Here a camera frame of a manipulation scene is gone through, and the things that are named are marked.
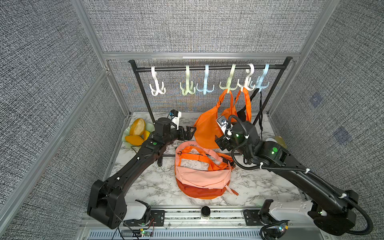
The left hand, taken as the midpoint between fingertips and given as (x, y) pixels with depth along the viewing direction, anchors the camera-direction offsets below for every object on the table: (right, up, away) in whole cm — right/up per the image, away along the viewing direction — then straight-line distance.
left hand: (192, 126), depth 77 cm
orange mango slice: (-38, -9, +20) cm, 44 cm away
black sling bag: (+35, +1, -1) cm, 35 cm away
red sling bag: (+5, -34, -1) cm, 34 cm away
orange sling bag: (+8, -1, +3) cm, 8 cm away
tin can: (+52, -9, +20) cm, 56 cm away
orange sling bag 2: (+5, -26, +7) cm, 27 cm away
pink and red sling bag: (+5, -26, +7) cm, 27 cm away
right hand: (+15, 0, -12) cm, 19 cm away
